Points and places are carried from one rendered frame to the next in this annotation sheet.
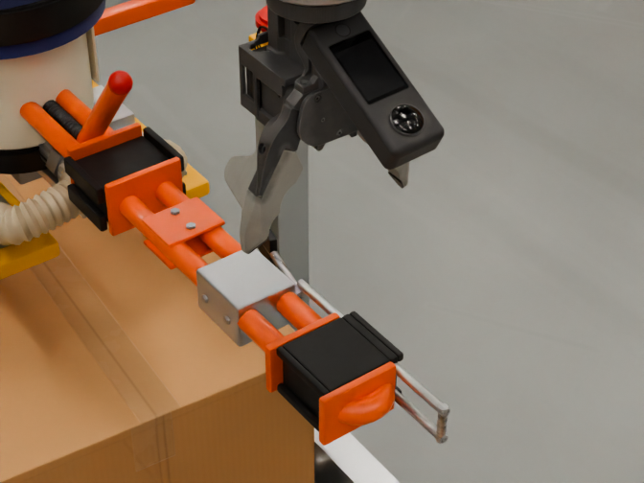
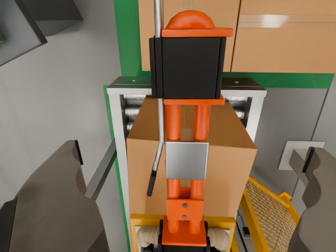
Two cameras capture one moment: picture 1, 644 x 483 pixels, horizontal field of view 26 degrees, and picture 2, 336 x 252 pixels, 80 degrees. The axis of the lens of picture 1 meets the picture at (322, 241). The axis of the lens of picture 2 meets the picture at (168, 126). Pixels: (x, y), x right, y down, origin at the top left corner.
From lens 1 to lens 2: 98 cm
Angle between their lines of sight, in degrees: 30
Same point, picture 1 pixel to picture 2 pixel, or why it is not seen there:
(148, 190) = (183, 232)
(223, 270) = (193, 171)
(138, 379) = not seen: hidden behind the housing
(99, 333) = (184, 182)
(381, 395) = (182, 19)
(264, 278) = (178, 155)
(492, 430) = (69, 123)
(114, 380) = not seen: hidden behind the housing
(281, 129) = not seen: outside the picture
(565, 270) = (26, 150)
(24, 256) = (214, 221)
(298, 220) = (88, 190)
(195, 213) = (175, 211)
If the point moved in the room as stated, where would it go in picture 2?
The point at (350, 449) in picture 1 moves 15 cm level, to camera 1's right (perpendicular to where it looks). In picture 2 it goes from (116, 121) to (88, 104)
